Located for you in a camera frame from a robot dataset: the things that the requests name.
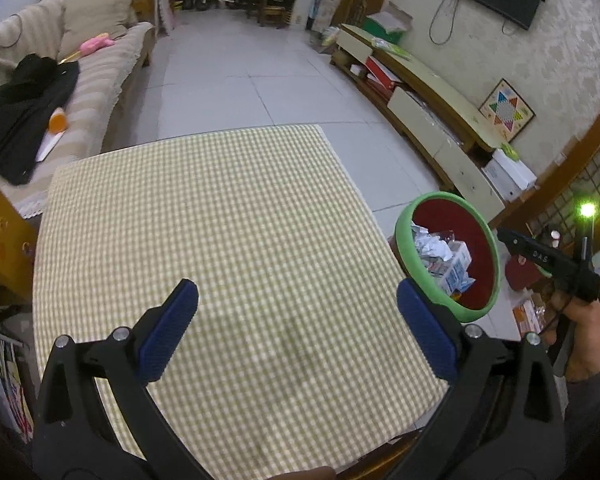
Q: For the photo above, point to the person's left hand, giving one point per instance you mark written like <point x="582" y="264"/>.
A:
<point x="300" y="474"/>

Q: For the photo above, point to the magazine rack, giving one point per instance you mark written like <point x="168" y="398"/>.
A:
<point x="5" y="385"/>

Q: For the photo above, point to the small white blue carton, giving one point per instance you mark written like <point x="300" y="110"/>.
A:
<point x="455" y="267"/>

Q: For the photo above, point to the red flat box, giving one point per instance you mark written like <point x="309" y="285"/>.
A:
<point x="380" y="72"/>

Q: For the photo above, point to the green box with white lid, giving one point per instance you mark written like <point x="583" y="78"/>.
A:
<point x="385" y="25"/>

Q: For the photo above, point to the white cardboard box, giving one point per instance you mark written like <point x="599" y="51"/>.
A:
<point x="510" y="175"/>

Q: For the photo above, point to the pink plush toy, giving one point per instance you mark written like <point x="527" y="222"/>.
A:
<point x="96" y="45"/>

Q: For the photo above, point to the person's right hand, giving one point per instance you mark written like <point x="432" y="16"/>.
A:
<point x="587" y="340"/>

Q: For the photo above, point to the long television cabinet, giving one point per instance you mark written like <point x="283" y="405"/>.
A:
<point x="430" y="105"/>

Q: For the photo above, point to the black clothing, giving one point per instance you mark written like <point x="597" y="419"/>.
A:
<point x="20" y="105"/>

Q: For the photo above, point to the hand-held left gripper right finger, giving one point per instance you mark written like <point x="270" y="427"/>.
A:
<point x="425" y="330"/>

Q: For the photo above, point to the wooden chair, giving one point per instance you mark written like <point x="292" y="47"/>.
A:
<point x="275" y="16"/>

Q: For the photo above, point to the striped beige sofa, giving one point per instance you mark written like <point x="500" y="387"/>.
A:
<point x="105" y="80"/>

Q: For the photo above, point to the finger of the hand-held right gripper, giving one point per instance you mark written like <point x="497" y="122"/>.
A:
<point x="515" y="245"/>

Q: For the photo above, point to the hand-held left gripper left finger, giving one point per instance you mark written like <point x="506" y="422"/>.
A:
<point x="167" y="330"/>

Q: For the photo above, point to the green rimmed red bin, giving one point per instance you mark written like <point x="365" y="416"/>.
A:
<point x="480" y="240"/>

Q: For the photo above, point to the checkered yellow tablecloth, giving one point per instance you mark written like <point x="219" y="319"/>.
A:
<point x="230" y="210"/>

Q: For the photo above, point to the star checkers board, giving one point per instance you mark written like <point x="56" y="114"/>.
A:
<point x="507" y="110"/>

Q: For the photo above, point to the white paper sheet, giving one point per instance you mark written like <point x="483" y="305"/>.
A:
<point x="49" y="146"/>

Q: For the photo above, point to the wooden side table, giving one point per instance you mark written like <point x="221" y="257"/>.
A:
<point x="2" y="230"/>

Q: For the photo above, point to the orange bottle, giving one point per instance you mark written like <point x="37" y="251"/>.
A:
<point x="57" y="121"/>

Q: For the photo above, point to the beige pillow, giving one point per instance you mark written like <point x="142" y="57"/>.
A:
<point x="97" y="22"/>

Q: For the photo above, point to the person's right forearm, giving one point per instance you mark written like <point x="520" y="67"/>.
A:
<point x="595" y="420"/>

